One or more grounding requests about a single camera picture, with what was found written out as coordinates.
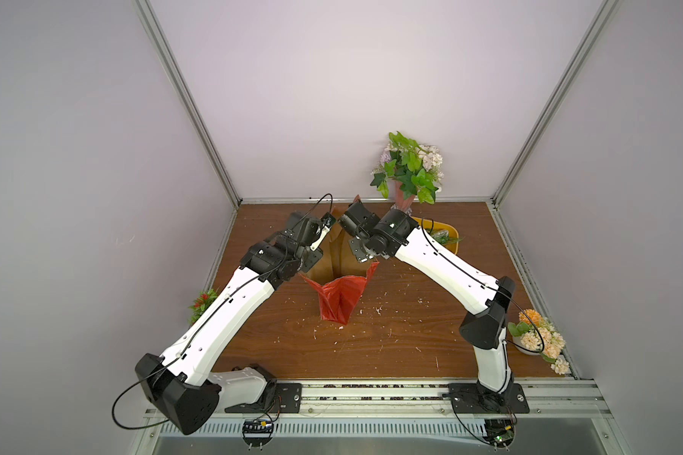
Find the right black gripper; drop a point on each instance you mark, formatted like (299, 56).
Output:
(352, 215)

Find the aluminium rail frame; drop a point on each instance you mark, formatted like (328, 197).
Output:
(403, 416)

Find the small red flower plant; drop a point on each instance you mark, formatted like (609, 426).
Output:
(200, 305)

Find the green condiment packets pile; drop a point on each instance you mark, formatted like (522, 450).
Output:
(444, 237)

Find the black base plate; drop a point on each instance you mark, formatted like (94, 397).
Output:
(474, 398)
(277, 398)

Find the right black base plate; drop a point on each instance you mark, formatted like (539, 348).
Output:
(474, 398)

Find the orange white flower pot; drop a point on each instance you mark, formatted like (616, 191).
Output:
(535, 335)

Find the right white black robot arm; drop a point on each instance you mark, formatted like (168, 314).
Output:
(485, 298)

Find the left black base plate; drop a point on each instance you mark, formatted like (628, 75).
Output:
(277, 398)

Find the yellow plastic tray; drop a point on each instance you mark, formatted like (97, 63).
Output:
(428, 225)

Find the pink vase green plant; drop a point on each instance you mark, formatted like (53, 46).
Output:
(409, 169)

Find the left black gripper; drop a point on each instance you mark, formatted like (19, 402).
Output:
(314, 254)

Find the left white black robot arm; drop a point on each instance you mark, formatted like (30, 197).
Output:
(180, 383)

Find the red brown paper bag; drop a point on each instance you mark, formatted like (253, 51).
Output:
(338, 278)

